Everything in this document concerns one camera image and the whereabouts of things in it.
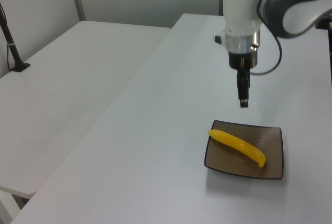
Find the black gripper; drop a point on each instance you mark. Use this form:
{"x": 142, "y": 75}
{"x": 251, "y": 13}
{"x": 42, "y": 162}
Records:
{"x": 242, "y": 59}

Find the yellow banana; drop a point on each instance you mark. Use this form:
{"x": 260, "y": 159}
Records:
{"x": 238, "y": 145}

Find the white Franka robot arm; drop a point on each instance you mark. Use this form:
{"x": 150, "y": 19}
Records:
{"x": 241, "y": 8}

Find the brown square ceramic plate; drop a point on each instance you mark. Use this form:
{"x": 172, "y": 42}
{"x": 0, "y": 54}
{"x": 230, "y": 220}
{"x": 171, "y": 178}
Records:
{"x": 269, "y": 151}

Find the white side table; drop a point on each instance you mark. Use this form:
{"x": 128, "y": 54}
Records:
{"x": 64, "y": 78}

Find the black camera pole with base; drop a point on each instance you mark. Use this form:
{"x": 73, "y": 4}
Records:
{"x": 11, "y": 47}

